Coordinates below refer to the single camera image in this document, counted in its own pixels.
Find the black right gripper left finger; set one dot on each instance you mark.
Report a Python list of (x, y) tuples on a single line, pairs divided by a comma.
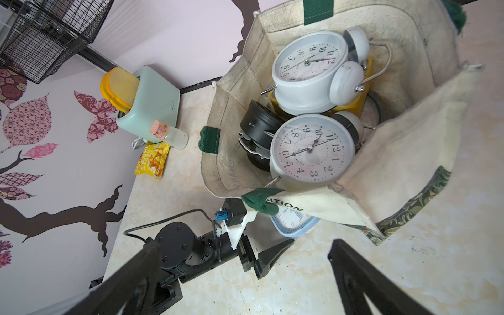
[(130, 290)]

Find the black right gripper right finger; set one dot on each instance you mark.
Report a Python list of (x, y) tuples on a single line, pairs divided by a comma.
[(358, 281)]

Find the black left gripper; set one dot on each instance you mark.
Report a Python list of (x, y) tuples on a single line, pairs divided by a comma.
[(265, 261)]

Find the light blue square clock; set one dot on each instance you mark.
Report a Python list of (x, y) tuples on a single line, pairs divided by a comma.
[(291, 223)]

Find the large white twin bell clock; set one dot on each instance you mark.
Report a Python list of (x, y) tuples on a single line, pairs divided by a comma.
[(313, 150)]

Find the canvas tote bag green handles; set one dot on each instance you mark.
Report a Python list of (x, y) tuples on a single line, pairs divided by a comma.
[(405, 163)]

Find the black twin bell clock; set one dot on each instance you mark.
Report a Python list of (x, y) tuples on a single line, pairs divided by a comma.
[(258, 128)]

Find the yellow rectangular alarm clock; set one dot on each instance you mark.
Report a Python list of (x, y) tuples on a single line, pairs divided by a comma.
[(354, 104)]

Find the grey round pastel clock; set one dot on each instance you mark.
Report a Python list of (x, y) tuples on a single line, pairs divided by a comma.
[(371, 116)]

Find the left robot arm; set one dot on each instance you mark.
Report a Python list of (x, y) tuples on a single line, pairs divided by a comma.
[(184, 257)]

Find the yellow corn chips bag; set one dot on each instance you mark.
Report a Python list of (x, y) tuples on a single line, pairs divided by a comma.
[(152, 160)]

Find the glass bottle pink cap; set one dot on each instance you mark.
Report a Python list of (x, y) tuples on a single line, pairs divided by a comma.
[(172, 136)]

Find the mint green toaster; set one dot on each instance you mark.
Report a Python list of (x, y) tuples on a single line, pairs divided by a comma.
[(156, 99)]

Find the yellow toast slice left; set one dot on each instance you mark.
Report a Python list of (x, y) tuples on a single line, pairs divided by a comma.
[(123, 86)]

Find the yellow toast slice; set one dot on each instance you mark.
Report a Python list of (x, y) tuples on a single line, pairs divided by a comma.
[(123, 86), (108, 96)]

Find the yellow toast slice right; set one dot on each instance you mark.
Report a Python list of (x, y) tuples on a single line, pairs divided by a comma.
[(108, 96)]

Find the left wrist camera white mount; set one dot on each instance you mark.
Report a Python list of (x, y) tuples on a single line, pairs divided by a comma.
[(233, 218)]

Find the black wire basket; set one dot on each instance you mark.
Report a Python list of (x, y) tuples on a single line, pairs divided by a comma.
[(37, 37)]

